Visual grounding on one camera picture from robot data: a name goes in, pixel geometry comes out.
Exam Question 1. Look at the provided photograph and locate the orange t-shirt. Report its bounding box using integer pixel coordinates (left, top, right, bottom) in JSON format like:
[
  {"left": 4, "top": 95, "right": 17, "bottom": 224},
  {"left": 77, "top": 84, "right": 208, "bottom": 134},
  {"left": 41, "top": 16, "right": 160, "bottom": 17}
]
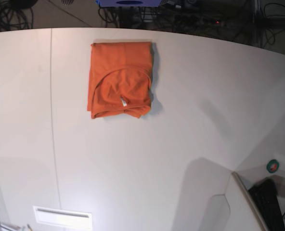
[{"left": 87, "top": 42, "right": 153, "bottom": 119}]

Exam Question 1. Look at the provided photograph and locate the blue box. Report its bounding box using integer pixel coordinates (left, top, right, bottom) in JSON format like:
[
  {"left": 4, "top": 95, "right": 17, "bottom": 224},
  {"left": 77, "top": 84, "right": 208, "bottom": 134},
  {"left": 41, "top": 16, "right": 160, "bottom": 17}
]
[{"left": 96, "top": 0, "right": 162, "bottom": 7}]

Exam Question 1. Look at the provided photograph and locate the green tape roll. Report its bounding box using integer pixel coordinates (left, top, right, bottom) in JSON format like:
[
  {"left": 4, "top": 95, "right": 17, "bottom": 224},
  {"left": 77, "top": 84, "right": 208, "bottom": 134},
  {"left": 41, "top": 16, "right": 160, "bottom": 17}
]
[{"left": 266, "top": 159, "right": 280, "bottom": 174}]

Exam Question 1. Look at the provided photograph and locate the black keyboard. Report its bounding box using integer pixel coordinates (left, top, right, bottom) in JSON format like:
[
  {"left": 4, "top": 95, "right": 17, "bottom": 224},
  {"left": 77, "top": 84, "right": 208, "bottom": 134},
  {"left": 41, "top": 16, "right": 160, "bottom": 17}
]
[{"left": 249, "top": 178, "right": 285, "bottom": 231}]

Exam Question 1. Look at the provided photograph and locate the white cable tray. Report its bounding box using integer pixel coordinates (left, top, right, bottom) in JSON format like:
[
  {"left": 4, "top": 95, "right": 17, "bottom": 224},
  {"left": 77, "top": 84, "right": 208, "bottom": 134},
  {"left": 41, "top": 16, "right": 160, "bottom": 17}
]
[{"left": 33, "top": 206, "right": 92, "bottom": 231}]

